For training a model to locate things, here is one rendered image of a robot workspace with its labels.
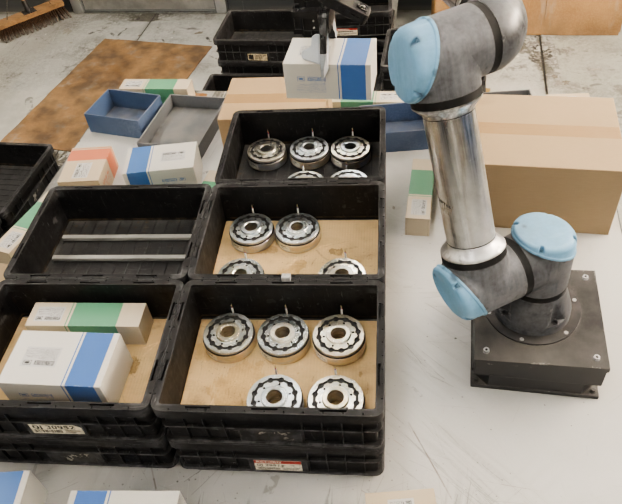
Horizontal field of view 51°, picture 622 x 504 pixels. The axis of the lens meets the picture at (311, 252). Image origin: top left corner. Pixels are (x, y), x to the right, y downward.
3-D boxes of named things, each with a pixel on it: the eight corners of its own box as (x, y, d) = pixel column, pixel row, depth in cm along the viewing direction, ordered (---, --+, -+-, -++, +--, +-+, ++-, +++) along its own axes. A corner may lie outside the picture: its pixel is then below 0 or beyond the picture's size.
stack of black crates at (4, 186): (19, 206, 279) (-17, 141, 255) (83, 210, 274) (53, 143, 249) (-31, 275, 252) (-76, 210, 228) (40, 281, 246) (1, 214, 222)
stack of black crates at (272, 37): (315, 73, 333) (309, 9, 309) (305, 106, 313) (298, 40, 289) (240, 72, 341) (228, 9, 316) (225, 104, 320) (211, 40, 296)
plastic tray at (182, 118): (173, 106, 220) (169, 93, 216) (229, 110, 215) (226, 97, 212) (140, 156, 202) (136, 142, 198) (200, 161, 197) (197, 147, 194)
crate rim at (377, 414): (385, 287, 129) (384, 279, 127) (384, 424, 108) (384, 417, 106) (188, 287, 134) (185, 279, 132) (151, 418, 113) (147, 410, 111)
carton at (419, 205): (412, 175, 184) (413, 158, 180) (434, 176, 183) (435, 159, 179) (404, 234, 168) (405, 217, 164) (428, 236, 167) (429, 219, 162)
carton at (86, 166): (106, 200, 188) (98, 180, 183) (66, 202, 189) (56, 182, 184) (119, 165, 200) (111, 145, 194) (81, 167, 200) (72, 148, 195)
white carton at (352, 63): (377, 72, 159) (376, 38, 152) (371, 100, 151) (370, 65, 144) (296, 71, 162) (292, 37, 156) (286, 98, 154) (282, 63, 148)
